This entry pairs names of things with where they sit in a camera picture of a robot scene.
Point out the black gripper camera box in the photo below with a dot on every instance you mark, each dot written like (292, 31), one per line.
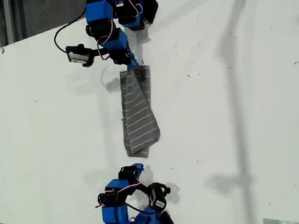
(158, 201)
(77, 56)

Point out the grey vertical bar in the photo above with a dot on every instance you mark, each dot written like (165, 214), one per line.
(8, 22)

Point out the black camera stalk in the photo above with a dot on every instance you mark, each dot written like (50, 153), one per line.
(100, 52)
(144, 188)

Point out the grey white-striped towel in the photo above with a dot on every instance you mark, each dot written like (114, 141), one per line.
(139, 117)

